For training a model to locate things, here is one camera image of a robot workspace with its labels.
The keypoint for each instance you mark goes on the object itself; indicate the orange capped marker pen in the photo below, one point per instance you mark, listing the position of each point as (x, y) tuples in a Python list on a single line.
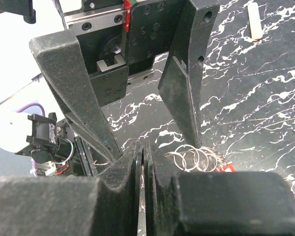
[(255, 21)]

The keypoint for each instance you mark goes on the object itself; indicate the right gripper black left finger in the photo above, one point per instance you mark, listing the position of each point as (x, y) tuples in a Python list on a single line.
[(104, 205)]

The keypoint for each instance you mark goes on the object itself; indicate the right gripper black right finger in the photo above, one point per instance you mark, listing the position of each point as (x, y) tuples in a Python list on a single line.
[(214, 204)]

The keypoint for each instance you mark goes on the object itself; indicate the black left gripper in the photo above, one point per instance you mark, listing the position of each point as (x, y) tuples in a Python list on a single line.
[(117, 41)]

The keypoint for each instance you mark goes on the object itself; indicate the red key tag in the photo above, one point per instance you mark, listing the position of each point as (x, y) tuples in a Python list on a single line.
[(225, 168)]

